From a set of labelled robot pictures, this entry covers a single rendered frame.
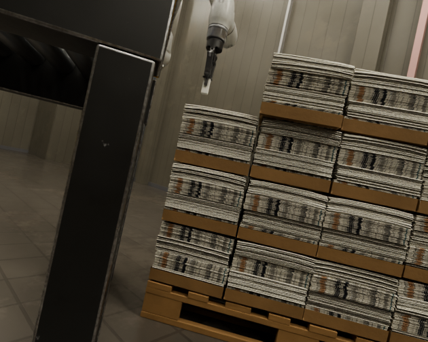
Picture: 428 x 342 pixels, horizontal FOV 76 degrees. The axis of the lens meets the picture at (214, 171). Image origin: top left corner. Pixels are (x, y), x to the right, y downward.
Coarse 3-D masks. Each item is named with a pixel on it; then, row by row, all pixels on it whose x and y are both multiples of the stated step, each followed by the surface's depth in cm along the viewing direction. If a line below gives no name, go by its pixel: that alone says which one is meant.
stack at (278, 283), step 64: (192, 128) 103; (256, 128) 109; (320, 128) 98; (192, 192) 103; (256, 192) 99; (320, 192) 99; (192, 256) 103; (256, 256) 99; (384, 256) 94; (256, 320) 98; (384, 320) 94
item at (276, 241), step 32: (192, 160) 103; (224, 160) 101; (352, 192) 96; (384, 192) 95; (192, 224) 102; (224, 224) 101; (320, 256) 97; (352, 256) 95; (192, 288) 102; (320, 320) 96
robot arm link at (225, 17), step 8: (216, 0) 118; (224, 0) 117; (232, 0) 119; (216, 8) 117; (224, 8) 117; (232, 8) 119; (216, 16) 117; (224, 16) 117; (232, 16) 121; (224, 24) 118; (232, 24) 124
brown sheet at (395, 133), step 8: (344, 120) 97; (352, 120) 97; (344, 128) 97; (352, 128) 97; (360, 128) 96; (368, 128) 96; (376, 128) 96; (384, 128) 95; (392, 128) 95; (400, 128) 94; (384, 136) 95; (392, 136) 95; (400, 136) 95; (408, 136) 94; (416, 136) 94; (424, 136) 94; (424, 144) 94
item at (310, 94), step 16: (272, 64) 99; (288, 64) 98; (304, 64) 97; (320, 64) 96; (336, 64) 95; (272, 80) 99; (288, 80) 98; (304, 80) 98; (320, 80) 96; (336, 80) 96; (352, 80) 95; (272, 96) 99; (288, 96) 98; (304, 96) 97; (320, 96) 96; (336, 96) 96; (336, 112) 95; (336, 128) 96
